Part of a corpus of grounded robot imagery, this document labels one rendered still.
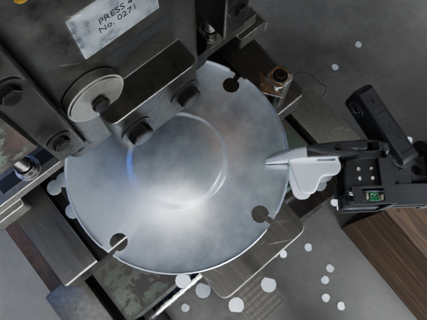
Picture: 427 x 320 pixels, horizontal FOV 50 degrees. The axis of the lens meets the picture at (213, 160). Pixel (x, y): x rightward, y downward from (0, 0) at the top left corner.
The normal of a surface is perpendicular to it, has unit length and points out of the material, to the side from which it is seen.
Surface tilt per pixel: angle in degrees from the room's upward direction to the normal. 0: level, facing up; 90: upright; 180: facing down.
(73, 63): 90
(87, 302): 0
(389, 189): 0
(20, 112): 90
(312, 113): 0
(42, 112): 90
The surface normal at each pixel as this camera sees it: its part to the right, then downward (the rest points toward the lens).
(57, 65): 0.64, 0.74
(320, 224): 0.01, -0.25
